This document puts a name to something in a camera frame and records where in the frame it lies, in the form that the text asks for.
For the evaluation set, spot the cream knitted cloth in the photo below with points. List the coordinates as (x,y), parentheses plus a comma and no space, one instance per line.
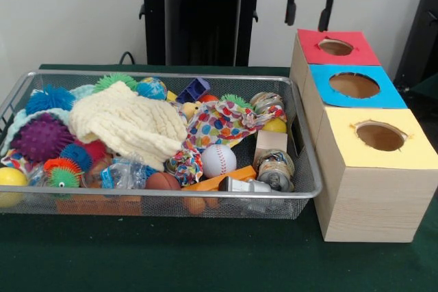
(137,121)

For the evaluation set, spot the plain wooden cube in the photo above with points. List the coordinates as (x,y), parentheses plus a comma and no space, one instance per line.
(271,141)

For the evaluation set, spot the crushed drink can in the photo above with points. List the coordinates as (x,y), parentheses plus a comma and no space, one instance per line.
(275,170)

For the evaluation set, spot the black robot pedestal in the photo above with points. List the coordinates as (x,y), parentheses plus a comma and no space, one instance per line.
(205,15)

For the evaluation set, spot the shallow mesh bin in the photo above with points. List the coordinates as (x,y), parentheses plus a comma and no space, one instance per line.
(164,192)

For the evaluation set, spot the black chair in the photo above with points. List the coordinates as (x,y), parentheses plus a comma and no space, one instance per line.
(424,32)

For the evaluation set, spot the polka dot cloth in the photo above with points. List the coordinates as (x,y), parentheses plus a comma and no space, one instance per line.
(215,124)

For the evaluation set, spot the dark green table cloth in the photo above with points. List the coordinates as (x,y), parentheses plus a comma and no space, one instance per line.
(205,254)
(427,88)

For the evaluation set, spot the blue building block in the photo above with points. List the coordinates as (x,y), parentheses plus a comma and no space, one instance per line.
(193,90)

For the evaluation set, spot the blue puffer ball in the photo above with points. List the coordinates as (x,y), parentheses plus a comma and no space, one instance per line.
(50,98)

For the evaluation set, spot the wooden box with three holes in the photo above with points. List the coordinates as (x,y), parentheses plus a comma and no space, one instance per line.
(376,203)

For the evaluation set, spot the purple spiky ball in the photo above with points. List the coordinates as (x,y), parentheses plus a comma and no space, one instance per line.
(42,138)

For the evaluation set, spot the yellow smooth ball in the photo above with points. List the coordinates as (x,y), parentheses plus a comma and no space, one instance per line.
(11,179)

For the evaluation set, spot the white baseball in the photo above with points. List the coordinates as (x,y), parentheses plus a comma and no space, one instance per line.
(219,161)

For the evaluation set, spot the globe print ball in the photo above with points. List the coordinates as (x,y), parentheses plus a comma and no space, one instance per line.
(152,87)

